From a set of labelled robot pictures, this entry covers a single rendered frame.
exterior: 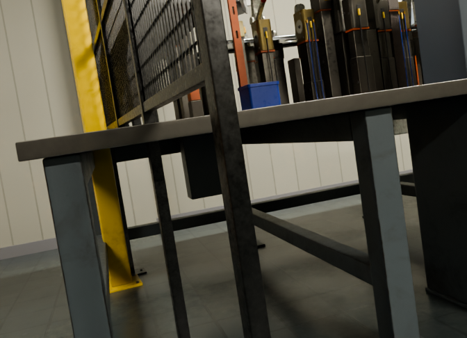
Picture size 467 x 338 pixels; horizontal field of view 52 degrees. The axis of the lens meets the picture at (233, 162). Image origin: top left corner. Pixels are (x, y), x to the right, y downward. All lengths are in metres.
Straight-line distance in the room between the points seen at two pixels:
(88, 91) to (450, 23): 1.53
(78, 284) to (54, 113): 2.67
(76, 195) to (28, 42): 2.76
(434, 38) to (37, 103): 2.79
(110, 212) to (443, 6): 1.61
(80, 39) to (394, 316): 1.75
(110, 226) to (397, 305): 1.42
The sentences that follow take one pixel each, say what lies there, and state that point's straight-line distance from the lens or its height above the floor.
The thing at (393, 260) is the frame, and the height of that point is 0.26.
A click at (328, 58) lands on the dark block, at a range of 1.93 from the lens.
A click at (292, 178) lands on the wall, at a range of 3.99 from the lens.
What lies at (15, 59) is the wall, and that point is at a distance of 3.79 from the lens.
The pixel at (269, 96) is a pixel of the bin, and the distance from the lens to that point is 1.53.
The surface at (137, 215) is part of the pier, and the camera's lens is 3.52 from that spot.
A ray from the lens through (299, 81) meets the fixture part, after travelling 2.09.
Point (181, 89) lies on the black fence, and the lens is 0.85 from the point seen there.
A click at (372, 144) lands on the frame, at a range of 1.28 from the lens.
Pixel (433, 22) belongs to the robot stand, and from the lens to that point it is 1.70.
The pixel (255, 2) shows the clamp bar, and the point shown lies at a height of 1.12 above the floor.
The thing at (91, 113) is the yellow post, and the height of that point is 0.83.
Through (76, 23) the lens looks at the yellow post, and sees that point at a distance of 2.39.
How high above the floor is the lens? 0.66
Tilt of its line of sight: 4 degrees down
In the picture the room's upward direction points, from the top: 9 degrees counter-clockwise
